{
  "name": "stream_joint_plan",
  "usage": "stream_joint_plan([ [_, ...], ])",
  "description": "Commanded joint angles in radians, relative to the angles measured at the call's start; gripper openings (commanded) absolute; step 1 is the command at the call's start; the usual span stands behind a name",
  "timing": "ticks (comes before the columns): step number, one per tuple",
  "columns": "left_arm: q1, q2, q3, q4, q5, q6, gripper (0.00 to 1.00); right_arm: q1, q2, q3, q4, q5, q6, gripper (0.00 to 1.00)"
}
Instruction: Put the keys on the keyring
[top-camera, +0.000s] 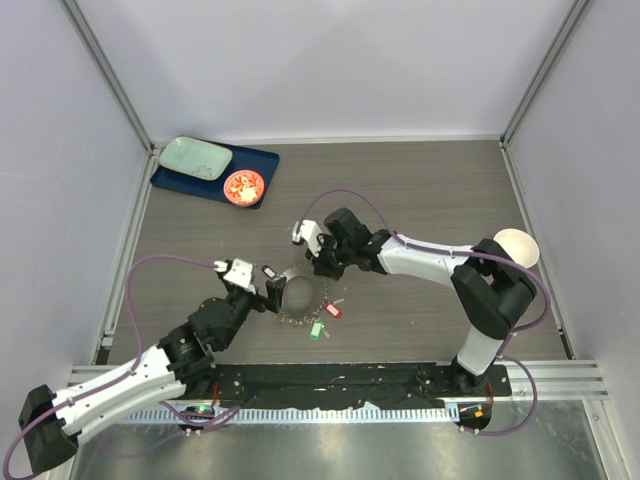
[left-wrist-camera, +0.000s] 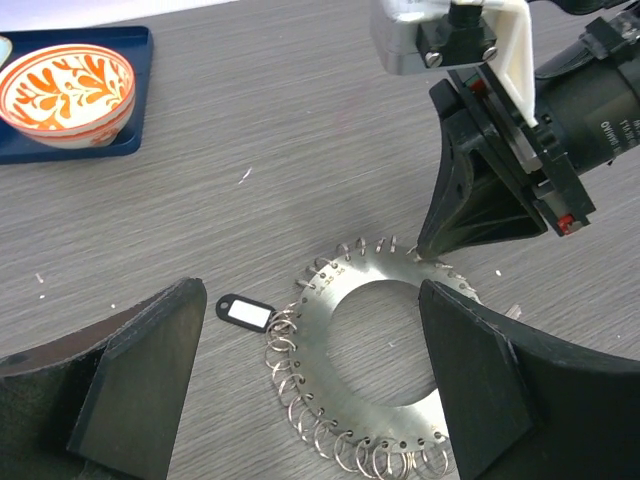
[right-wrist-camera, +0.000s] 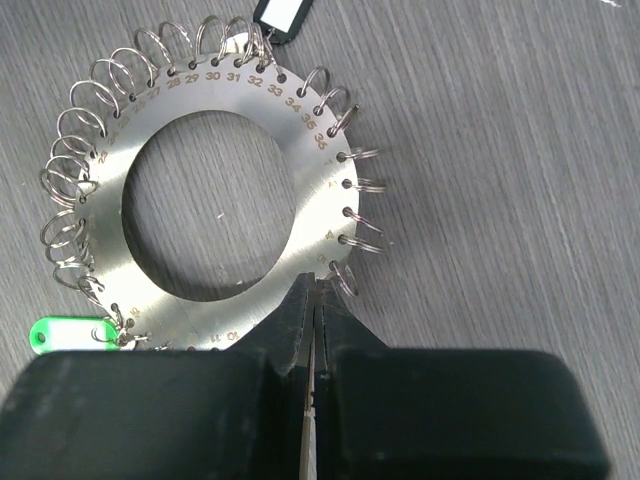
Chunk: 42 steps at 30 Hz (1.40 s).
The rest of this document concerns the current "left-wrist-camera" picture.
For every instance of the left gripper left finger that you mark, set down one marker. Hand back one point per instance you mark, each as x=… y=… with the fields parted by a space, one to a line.
x=104 y=402

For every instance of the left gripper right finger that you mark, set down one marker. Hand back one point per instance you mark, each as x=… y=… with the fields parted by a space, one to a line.
x=522 y=404

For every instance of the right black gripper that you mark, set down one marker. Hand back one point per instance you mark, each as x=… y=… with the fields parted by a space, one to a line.
x=499 y=179

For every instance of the large metal keyring with rings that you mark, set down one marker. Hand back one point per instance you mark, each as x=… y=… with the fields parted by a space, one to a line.
x=349 y=364

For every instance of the silver key black head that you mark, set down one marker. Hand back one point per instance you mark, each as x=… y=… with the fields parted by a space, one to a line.
x=244 y=312

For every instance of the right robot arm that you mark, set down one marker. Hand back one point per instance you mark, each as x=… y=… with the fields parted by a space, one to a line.
x=603 y=108

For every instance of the red patterned small bowl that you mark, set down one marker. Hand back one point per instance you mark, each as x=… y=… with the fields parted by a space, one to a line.
x=69 y=96

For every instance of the dark blue tray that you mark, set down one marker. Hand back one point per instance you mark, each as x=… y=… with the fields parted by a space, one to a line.
x=135 y=43

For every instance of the silver keys on ring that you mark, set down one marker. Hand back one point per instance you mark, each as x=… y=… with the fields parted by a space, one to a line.
x=514 y=312

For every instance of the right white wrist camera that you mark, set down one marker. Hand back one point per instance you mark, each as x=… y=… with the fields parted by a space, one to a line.
x=412 y=37

